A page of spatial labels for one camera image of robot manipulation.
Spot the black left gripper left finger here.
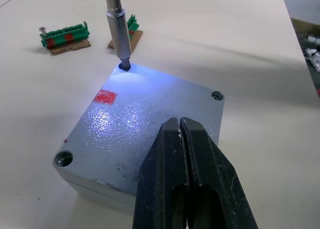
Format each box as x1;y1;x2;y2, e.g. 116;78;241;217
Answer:
132;117;190;229

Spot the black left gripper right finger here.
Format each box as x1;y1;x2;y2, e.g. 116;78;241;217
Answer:
180;116;260;229

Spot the grey metal box lid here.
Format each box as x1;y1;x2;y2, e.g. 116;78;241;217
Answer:
51;63;226;196

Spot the electric screwdriver with silver bit holder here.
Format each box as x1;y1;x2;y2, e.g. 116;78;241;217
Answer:
94;0;133;71

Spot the grey metal box base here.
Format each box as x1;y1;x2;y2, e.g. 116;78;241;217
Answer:
58;173;138;215

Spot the brown cardboard piece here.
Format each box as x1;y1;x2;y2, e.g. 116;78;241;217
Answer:
48;40;92;56
107;30;144;51

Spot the green terminal block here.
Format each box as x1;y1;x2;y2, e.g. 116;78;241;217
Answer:
126;13;138;37
39;20;91;49

